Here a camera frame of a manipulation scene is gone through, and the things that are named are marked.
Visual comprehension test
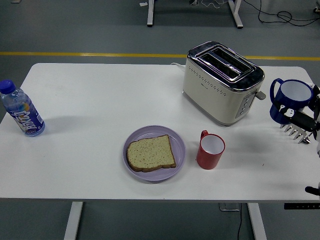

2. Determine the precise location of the white background desk leg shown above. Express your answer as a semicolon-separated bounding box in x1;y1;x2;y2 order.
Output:
227;0;244;29
146;0;155;28

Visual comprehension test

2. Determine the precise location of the white floor cable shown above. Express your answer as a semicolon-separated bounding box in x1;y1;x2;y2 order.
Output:
199;0;227;8

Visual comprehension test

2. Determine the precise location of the blue enamel mug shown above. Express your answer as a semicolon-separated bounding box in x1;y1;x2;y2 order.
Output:
269;78;314;125

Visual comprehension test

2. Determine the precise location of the cream and chrome toaster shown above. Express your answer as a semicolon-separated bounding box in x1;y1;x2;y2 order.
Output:
182;41;267;127

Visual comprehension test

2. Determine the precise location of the red enamel mug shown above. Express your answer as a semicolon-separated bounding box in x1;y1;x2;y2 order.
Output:
196;129;226;170

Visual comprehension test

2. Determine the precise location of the slice of bread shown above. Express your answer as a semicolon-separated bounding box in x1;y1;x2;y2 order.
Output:
126;134;177;173

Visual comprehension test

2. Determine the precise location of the lilac plate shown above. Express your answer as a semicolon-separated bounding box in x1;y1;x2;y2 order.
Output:
122;125;187;182

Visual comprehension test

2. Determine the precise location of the black cable under table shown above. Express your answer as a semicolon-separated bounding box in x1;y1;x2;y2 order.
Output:
236;202;244;240

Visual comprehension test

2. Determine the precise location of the black floor cable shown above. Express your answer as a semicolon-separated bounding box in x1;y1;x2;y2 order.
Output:
243;0;320;27

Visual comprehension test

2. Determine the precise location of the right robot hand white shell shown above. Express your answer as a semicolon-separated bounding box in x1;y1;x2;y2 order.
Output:
273;84;320;158

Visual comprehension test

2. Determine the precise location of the black table control panel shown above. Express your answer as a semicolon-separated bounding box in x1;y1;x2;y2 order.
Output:
284;202;320;210

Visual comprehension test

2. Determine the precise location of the blue-capped drink bottle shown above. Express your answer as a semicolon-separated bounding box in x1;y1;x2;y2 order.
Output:
0;79;46;138

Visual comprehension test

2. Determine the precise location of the grey box under table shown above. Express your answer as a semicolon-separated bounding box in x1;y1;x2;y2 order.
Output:
219;202;241;212

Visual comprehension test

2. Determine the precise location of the metal toast rack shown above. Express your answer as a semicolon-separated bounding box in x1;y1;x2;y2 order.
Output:
279;122;313;145

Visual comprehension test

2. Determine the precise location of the white table leg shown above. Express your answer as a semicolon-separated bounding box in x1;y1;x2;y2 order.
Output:
247;202;267;240
63;201;84;240

